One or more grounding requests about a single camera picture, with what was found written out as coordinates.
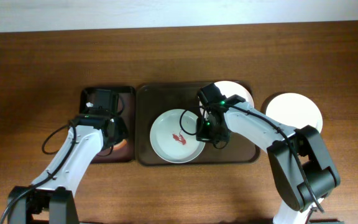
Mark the cream white plate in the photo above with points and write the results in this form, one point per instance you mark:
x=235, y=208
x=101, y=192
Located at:
x=294, y=109

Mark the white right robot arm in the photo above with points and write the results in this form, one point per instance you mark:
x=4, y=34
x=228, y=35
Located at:
x=303, y=170

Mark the pale green plate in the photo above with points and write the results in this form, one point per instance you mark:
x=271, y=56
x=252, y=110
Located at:
x=171, y=136

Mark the large dark brown tray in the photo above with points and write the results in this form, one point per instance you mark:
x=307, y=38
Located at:
x=156, y=98

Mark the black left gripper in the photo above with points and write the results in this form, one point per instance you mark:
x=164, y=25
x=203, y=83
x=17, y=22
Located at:
x=123, y=130

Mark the small dark brown tray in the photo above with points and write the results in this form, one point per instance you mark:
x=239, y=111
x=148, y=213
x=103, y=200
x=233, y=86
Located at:
x=126, y=153

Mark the orange green sponge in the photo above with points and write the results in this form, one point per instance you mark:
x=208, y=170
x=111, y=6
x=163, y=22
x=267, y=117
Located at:
x=120, y=145

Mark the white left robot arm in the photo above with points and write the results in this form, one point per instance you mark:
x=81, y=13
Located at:
x=54, y=189

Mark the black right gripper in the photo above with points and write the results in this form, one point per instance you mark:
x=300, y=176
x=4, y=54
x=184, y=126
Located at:
x=202, y=135

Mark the pale pink plate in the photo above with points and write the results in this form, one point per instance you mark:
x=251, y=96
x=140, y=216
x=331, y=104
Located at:
x=238, y=90

